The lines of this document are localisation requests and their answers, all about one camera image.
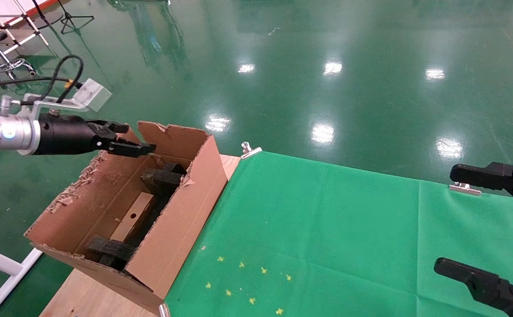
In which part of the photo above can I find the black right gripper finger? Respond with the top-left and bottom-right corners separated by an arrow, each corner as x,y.
434,258 -> 513,317
450,162 -> 513,216

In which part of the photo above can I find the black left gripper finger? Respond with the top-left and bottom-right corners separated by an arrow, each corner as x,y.
100,139 -> 155,158
87,121 -> 130,133

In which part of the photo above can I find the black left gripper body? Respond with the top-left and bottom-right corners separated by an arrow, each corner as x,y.
34,114 -> 107,155

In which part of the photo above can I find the small brown cardboard box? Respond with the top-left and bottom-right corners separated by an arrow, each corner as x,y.
109,192 -> 156,243

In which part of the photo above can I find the large open cardboard carton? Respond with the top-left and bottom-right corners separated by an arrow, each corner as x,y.
24,121 -> 229,315

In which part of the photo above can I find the black foam block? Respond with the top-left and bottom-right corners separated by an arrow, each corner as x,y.
85,235 -> 136,270
141,163 -> 186,196

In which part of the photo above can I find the black round stand base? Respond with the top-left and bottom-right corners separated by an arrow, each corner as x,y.
30,0 -> 65,30

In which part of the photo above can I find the black tripod stand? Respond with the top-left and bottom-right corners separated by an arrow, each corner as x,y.
56,0 -> 95,35

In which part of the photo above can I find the large green tablecloth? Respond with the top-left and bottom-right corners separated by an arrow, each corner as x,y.
164,151 -> 513,317

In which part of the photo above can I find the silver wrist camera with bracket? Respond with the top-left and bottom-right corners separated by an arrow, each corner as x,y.
0,78 -> 112,119

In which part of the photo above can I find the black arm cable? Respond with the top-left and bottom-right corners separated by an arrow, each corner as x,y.
0,55 -> 84,104

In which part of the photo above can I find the white tubular rack frame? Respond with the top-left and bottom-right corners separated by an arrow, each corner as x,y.
0,0 -> 50,73

